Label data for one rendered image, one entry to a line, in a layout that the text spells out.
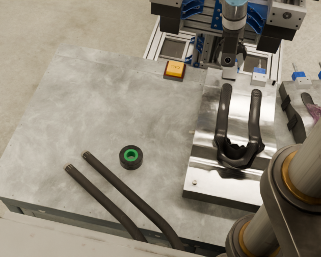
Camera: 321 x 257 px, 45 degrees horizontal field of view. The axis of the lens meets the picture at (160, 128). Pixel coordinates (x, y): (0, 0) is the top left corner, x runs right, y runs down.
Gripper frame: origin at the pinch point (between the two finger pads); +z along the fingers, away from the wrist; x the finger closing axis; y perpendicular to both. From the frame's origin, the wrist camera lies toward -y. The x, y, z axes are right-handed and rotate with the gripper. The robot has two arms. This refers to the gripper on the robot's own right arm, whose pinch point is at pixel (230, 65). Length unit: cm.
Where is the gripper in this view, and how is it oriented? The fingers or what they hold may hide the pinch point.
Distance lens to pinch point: 142.2
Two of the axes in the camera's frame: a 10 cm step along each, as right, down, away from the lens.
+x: -9.7, -1.3, 2.0
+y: 2.1, -8.8, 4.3
